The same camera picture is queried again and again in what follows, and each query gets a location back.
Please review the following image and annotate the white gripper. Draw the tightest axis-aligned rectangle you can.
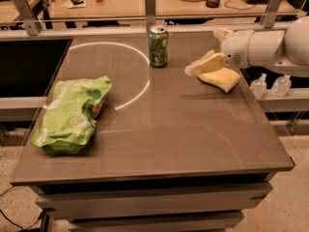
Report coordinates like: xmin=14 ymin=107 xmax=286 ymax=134
xmin=184 ymin=28 xmax=254 ymax=76

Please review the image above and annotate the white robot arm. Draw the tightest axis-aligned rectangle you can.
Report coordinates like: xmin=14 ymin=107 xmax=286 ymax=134
xmin=184 ymin=16 xmax=309 ymax=77

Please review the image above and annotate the green soda can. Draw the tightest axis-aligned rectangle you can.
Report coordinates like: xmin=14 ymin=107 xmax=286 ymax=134
xmin=149 ymin=25 xmax=168 ymax=68

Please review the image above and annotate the yellow sponge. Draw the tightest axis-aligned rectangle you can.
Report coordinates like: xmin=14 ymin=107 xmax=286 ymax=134
xmin=198 ymin=68 xmax=240 ymax=94

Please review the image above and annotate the black mesh pen cup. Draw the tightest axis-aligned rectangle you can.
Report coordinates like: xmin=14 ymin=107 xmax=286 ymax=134
xmin=206 ymin=0 xmax=220 ymax=8

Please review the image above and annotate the clear plastic bottle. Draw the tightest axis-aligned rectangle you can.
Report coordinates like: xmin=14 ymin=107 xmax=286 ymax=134
xmin=271 ymin=75 xmax=292 ymax=97
xmin=250 ymin=73 xmax=267 ymax=100

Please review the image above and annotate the wooden background desk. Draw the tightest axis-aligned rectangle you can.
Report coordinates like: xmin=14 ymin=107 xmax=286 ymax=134
xmin=47 ymin=0 xmax=296 ymax=20

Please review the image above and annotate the green chip bag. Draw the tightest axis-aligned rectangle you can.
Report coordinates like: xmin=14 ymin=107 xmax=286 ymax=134
xmin=32 ymin=76 xmax=112 ymax=155

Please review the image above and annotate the grey metal bracket right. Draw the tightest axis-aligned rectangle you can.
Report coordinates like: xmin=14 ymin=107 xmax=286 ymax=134
xmin=262 ymin=0 xmax=283 ymax=29

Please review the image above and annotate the grey metal bracket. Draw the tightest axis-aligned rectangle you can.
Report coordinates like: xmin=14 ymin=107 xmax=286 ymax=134
xmin=262 ymin=0 xmax=283 ymax=29
xmin=145 ymin=0 xmax=155 ymax=31
xmin=13 ymin=0 xmax=42 ymax=36

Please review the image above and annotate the grey metal bracket middle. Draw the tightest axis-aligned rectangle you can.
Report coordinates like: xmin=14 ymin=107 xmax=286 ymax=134
xmin=145 ymin=0 xmax=155 ymax=31

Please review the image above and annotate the grey metal bracket left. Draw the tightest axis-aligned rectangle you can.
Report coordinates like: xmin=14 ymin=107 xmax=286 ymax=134
xmin=13 ymin=0 xmax=42 ymax=36

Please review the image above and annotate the black floor cable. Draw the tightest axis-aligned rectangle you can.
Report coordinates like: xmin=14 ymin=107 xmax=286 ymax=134
xmin=0 ymin=186 xmax=46 ymax=232

